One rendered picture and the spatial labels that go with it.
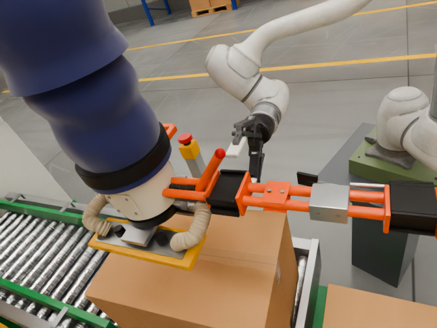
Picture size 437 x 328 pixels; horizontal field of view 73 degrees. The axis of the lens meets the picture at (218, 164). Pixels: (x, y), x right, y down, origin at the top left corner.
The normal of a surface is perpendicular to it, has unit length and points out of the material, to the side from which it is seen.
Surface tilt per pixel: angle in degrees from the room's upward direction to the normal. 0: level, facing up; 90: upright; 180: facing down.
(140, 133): 81
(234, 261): 0
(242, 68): 70
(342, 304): 0
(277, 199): 0
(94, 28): 101
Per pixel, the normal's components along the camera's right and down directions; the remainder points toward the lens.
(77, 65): 0.48, 0.11
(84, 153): -0.03, 0.62
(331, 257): -0.27, -0.74
